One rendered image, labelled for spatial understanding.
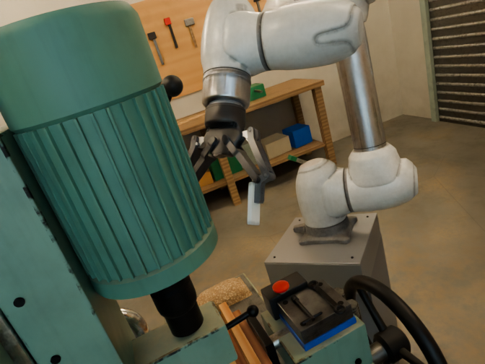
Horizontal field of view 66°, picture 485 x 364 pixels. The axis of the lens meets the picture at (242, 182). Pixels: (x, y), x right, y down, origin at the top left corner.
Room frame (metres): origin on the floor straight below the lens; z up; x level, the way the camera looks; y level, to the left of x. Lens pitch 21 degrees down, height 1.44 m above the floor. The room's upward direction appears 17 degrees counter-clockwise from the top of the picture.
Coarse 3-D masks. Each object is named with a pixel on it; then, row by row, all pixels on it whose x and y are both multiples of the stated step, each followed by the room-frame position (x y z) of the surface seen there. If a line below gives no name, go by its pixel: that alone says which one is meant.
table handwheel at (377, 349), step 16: (352, 288) 0.62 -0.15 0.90; (368, 288) 0.56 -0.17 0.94; (384, 288) 0.54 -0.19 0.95; (368, 304) 0.59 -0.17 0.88; (400, 304) 0.50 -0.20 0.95; (400, 320) 0.49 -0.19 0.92; (416, 320) 0.47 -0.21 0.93; (368, 336) 0.65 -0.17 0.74; (384, 336) 0.54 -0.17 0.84; (400, 336) 0.54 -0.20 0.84; (416, 336) 0.46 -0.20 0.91; (384, 352) 0.52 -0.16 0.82; (400, 352) 0.51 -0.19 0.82; (432, 352) 0.43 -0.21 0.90
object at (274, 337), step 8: (248, 320) 0.52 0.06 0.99; (256, 320) 0.51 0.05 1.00; (256, 328) 0.49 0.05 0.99; (256, 336) 0.49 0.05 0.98; (264, 336) 0.47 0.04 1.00; (272, 336) 0.50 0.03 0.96; (280, 336) 0.50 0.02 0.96; (264, 344) 0.45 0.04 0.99; (272, 344) 0.45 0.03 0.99; (272, 352) 0.45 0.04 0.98; (272, 360) 0.45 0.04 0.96
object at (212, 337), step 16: (208, 304) 0.49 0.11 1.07; (208, 320) 0.46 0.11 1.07; (144, 336) 0.47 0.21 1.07; (160, 336) 0.46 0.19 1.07; (192, 336) 0.43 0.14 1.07; (208, 336) 0.43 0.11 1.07; (224, 336) 0.43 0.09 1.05; (144, 352) 0.43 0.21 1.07; (160, 352) 0.42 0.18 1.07; (176, 352) 0.42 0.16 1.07; (192, 352) 0.42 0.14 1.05; (208, 352) 0.43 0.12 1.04; (224, 352) 0.43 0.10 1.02
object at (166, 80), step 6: (168, 78) 0.61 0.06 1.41; (174, 78) 0.61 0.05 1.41; (168, 84) 0.61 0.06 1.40; (174, 84) 0.61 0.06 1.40; (180, 84) 0.61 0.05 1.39; (168, 90) 0.61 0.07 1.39; (174, 90) 0.61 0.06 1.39; (180, 90) 0.62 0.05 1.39; (168, 96) 0.61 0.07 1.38; (174, 96) 0.62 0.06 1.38
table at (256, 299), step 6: (240, 276) 0.79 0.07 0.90; (246, 282) 0.76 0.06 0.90; (252, 288) 0.73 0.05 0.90; (258, 294) 0.70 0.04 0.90; (240, 300) 0.70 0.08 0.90; (246, 300) 0.69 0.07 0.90; (252, 300) 0.68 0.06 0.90; (258, 300) 0.68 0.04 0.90; (234, 306) 0.68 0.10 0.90; (240, 306) 0.68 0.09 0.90; (246, 306) 0.67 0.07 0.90; (258, 306) 0.66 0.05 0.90; (264, 306) 0.65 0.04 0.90; (258, 318) 0.62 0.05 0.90; (282, 360) 0.50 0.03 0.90
